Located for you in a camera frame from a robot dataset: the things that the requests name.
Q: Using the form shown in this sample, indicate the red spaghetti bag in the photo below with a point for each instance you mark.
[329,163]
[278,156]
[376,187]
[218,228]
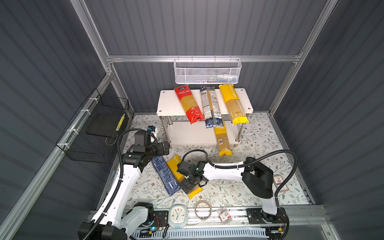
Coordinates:
[189,104]

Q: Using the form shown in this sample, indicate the white alarm clock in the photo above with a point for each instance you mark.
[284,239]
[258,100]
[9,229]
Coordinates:
[178,216]

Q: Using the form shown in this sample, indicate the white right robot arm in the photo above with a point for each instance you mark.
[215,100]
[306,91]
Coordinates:
[257,177]

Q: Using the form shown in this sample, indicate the blue pasta box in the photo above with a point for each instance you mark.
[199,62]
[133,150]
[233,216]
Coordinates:
[169,180]

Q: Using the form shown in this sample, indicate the dark blue clear spaghetti bag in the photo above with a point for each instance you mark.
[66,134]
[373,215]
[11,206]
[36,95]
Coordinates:
[211,109]

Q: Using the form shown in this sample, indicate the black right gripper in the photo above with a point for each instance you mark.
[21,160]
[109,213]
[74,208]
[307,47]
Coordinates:
[188,186]

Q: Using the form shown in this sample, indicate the small clear packet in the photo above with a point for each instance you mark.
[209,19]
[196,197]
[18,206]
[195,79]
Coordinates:
[224,215]

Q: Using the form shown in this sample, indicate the yellow Pastatime bag front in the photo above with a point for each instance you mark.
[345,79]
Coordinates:
[173,165]

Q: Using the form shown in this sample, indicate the black wire side basket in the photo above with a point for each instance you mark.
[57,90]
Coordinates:
[93,136]

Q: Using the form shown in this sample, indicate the yellow Pastatime spaghetti bag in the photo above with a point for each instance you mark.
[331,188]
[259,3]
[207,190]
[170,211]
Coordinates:
[233,104]

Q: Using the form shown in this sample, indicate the white two-tier shelf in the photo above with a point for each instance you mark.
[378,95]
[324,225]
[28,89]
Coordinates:
[183,133]

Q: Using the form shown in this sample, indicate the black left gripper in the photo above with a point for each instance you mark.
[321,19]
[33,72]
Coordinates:
[159,151]

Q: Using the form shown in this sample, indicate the small card box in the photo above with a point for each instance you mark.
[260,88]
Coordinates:
[278,180]

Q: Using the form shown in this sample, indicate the clear tape roll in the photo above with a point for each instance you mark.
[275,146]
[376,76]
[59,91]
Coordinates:
[203,210]

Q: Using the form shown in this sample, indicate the white wire wall basket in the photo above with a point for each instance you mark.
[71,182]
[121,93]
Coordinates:
[211,71]

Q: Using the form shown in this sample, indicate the yellow spaghetti bag with barcode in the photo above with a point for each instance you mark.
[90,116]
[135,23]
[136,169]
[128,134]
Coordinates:
[223,141]

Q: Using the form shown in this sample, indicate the yellow marker in basket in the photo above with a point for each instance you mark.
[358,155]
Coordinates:
[120,122]

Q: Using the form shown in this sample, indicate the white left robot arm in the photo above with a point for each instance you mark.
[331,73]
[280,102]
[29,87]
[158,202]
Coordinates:
[108,223]

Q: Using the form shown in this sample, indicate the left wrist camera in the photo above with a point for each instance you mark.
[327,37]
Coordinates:
[153,130]

